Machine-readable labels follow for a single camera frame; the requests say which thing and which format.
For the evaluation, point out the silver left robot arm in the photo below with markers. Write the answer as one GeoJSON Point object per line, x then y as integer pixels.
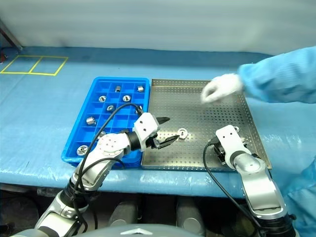
{"type": "Point", "coordinates": [108, 145]}

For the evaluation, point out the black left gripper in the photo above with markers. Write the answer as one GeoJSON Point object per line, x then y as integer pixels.
{"type": "Point", "coordinates": [153, 142]}

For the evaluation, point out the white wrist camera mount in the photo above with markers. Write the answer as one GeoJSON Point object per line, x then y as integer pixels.
{"type": "Point", "coordinates": [145, 126]}
{"type": "Point", "coordinates": [229, 140]}

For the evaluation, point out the grey rounded cylinder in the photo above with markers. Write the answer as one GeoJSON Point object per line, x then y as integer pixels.
{"type": "Point", "coordinates": [190, 214]}
{"type": "Point", "coordinates": [123, 212]}

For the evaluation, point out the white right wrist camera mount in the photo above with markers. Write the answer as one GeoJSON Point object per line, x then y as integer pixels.
{"type": "Point", "coordinates": [229, 140]}

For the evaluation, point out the perforated metal tray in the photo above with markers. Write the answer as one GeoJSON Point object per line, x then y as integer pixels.
{"type": "Point", "coordinates": [185, 111]}

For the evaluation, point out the blue plastic table cover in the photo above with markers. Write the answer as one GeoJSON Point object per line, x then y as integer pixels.
{"type": "Point", "coordinates": [37, 118]}

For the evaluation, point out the metal nut in blue tray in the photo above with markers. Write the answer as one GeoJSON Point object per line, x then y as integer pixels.
{"type": "Point", "coordinates": [140, 88]}
{"type": "Point", "coordinates": [117, 88]}

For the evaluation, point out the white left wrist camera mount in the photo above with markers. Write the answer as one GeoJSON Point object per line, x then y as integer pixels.
{"type": "Point", "coordinates": [145, 126]}

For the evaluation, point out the grey metal frame bar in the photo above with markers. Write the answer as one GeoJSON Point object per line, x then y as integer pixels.
{"type": "Point", "coordinates": [11, 37]}

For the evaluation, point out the blue gowned person body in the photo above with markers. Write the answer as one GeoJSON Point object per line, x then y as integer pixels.
{"type": "Point", "coordinates": [306, 197]}

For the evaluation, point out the blue compartment tray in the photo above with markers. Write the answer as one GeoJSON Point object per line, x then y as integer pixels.
{"type": "Point", "coordinates": [121, 122]}

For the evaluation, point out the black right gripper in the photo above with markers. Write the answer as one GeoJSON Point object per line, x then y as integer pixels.
{"type": "Point", "coordinates": [219, 151]}

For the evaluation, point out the grey robot torso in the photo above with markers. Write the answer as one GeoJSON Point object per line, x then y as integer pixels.
{"type": "Point", "coordinates": [148, 232]}

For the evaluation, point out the white gloved person hand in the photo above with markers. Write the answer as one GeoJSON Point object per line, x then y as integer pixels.
{"type": "Point", "coordinates": [222, 87]}

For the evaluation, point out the blue sleeved person forearm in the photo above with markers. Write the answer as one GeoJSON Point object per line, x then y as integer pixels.
{"type": "Point", "coordinates": [279, 76]}

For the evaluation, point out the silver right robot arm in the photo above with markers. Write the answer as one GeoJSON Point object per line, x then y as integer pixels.
{"type": "Point", "coordinates": [259, 187]}

